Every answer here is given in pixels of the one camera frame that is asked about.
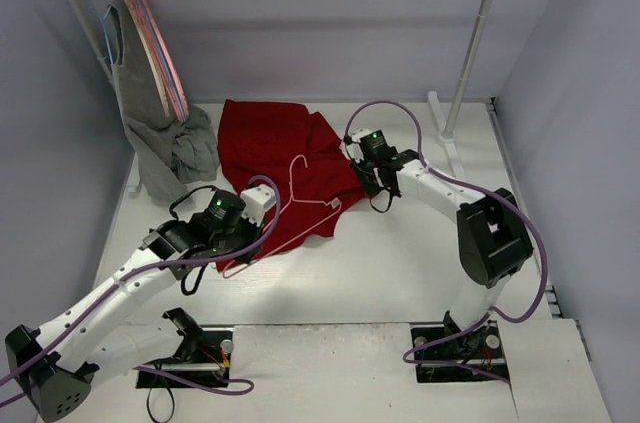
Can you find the pink wire hanger on rack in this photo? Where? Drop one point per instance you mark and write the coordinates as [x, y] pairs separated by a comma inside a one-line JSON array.
[[171, 80]]

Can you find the red t-shirt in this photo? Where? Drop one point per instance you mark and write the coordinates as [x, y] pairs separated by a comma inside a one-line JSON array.
[[261, 138]]

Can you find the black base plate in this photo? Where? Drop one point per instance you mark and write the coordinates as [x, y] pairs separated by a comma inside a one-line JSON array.
[[476, 357], [204, 360]]

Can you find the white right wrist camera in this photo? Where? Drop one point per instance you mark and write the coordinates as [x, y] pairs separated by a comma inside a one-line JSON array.
[[351, 144]]

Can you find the blue wire hanger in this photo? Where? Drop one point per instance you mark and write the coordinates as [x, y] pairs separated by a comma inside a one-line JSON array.
[[105, 20]]

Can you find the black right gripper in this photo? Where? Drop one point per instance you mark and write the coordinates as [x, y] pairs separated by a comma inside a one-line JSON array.
[[367, 173]]

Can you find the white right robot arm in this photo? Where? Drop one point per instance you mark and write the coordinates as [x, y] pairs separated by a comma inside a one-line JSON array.
[[493, 242]]

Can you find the beige plastic hanger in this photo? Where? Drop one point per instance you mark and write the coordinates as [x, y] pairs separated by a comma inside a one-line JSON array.
[[145, 37]]

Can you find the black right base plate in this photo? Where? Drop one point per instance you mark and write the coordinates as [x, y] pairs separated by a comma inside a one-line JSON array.
[[476, 357]]

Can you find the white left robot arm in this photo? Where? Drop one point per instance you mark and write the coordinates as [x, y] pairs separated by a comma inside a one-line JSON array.
[[57, 364]]

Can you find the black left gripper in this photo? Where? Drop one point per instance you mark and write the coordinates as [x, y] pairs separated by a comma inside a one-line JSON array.
[[245, 239]]

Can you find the pink wire hanger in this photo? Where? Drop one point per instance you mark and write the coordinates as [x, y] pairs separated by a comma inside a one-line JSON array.
[[306, 214], [171, 80]]

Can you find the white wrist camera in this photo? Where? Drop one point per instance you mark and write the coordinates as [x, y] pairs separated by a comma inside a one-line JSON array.
[[258, 200], [351, 144]]

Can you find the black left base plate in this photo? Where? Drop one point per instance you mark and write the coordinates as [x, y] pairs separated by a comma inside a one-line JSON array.
[[204, 360]]

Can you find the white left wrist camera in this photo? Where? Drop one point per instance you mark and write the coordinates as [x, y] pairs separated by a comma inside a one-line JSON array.
[[258, 200]]

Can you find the grey hanging garment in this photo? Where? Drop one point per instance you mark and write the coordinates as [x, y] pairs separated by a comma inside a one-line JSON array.
[[171, 155]]

